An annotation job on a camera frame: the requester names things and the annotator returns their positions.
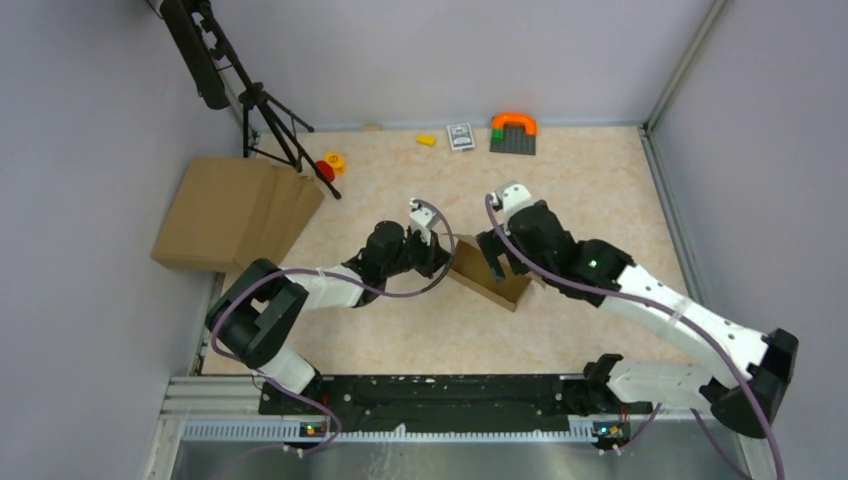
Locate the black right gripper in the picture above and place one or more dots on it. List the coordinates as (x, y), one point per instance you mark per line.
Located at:
(492, 249)

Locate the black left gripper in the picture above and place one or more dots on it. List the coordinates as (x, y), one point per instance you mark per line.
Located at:
(434, 256)

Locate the brown cardboard box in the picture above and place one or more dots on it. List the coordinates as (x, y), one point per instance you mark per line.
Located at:
(470, 269)

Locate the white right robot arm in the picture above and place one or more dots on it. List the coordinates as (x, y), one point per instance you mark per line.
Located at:
(738, 374)

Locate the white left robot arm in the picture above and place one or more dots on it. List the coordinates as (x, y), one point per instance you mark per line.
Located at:
(254, 317)

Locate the grey building baseplate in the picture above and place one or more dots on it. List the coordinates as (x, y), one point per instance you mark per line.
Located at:
(514, 142)

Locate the blue playing card deck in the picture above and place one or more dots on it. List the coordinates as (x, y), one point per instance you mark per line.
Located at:
(460, 137)

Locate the yellow toy block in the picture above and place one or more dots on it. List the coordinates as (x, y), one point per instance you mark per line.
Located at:
(426, 140)

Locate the orange arch toy piece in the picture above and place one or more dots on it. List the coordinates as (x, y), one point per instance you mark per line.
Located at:
(515, 119)

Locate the yellow round toy disc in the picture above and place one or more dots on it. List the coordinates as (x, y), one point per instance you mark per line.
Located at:
(336, 161)

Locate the red round toy disc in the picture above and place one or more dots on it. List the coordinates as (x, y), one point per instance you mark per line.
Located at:
(326, 170)

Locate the stack of folded cardboard boxes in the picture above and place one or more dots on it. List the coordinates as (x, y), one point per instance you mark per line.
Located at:
(228, 212)

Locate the aluminium frame rail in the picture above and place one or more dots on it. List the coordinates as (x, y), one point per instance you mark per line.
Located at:
(231, 403)

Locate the black camera tripod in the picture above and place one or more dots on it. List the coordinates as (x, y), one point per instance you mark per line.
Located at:
(268, 127)

